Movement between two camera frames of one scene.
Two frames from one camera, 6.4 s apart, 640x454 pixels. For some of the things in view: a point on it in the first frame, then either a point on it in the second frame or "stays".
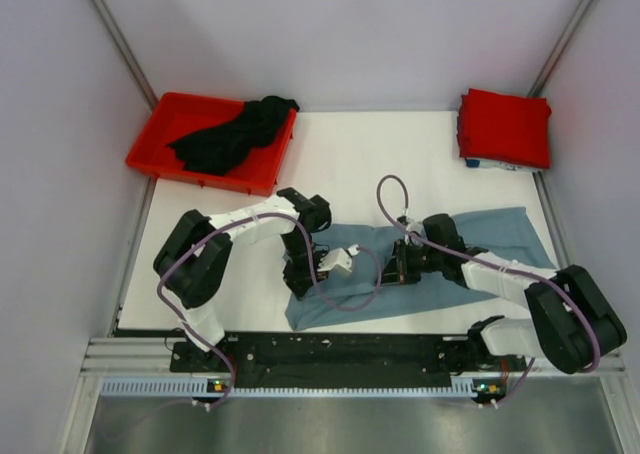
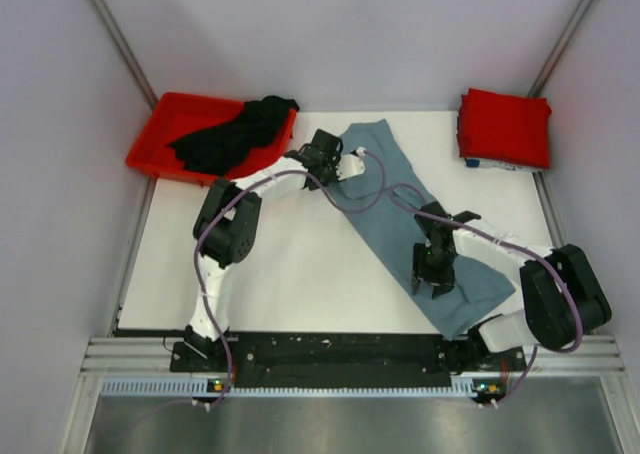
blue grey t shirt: x=353 y=285 to x=386 y=197
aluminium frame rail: x=151 y=357 stays
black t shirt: x=221 y=148 stays
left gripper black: x=299 y=279 to x=332 y=178
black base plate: x=331 y=358 stays
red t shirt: x=504 y=128 stays
